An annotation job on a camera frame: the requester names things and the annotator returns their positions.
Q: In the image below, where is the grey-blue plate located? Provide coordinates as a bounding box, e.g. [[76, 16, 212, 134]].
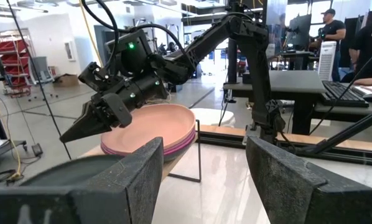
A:
[[162, 144, 192, 163]]

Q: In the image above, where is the person with black cap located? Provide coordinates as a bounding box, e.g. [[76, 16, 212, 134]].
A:
[[309, 8, 347, 82]]

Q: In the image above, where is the grey desk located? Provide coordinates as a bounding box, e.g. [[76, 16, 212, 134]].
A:
[[222, 69, 327, 135]]

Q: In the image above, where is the black keyboard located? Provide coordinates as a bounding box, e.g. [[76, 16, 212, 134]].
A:
[[320, 80, 370, 109]]

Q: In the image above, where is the purple plate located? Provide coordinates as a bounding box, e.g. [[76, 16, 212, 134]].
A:
[[100, 129, 197, 157]]

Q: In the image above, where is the black monitor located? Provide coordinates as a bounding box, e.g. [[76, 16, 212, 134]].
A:
[[286, 13, 313, 51]]

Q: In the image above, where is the yellow floor cable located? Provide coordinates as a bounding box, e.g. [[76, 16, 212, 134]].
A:
[[0, 80, 22, 182]]

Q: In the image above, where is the white plate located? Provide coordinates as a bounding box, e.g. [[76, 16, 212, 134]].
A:
[[190, 107, 236, 129]]

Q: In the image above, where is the hanging yellow cable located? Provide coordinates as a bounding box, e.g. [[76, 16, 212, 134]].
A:
[[78, 0, 103, 68]]

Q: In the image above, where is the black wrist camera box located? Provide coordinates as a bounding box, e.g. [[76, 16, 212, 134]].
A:
[[104, 29, 154, 77]]

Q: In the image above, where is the pink plate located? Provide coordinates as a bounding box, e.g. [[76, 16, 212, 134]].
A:
[[100, 103, 197, 154]]

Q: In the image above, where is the cardboard box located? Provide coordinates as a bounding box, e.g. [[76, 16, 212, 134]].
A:
[[52, 73, 80, 88]]

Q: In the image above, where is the dark grey plate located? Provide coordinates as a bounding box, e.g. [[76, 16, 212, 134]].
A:
[[19, 154, 125, 187]]

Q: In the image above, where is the grey office chair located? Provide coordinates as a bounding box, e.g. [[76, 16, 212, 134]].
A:
[[29, 55, 55, 85]]

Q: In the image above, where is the black frame post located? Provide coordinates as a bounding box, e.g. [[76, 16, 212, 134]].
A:
[[225, 0, 246, 85]]

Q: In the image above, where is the hanging black cable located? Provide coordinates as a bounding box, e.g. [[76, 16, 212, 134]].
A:
[[5, 0, 73, 161]]

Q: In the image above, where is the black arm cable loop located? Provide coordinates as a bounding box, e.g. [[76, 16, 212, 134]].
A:
[[81, 0, 187, 73]]

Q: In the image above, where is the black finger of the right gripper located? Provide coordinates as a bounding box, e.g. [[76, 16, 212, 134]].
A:
[[61, 119, 113, 144], [60, 101, 97, 143]]

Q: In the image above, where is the wooden table edge strip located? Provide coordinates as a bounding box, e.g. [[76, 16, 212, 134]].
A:
[[199, 124, 372, 154]]

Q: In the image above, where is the red storage rack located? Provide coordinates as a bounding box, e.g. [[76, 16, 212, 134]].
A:
[[0, 39, 34, 96]]

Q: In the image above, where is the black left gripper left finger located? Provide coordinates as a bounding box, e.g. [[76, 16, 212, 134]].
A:
[[0, 136, 164, 224]]

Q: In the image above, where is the black power adapter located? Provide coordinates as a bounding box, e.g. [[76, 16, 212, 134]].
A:
[[31, 142, 44, 158]]

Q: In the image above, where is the person in black printed shirt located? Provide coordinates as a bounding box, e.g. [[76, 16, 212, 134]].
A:
[[348, 1, 372, 79]]

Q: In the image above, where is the grey low cart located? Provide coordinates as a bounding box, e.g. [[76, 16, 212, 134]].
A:
[[0, 139, 28, 157]]

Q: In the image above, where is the black aluminium frame rail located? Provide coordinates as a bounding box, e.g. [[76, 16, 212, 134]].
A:
[[197, 130, 372, 168]]

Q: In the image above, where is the black slanted strut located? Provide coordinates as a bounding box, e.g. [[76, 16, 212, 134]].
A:
[[309, 106, 372, 156]]

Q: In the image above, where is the white tower appliance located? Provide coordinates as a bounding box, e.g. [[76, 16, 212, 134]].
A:
[[317, 40, 338, 83]]

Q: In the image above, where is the thin black slanted cable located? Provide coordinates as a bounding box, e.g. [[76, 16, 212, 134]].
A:
[[308, 42, 372, 135]]

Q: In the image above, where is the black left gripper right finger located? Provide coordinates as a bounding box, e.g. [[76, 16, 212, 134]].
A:
[[245, 136, 372, 224]]

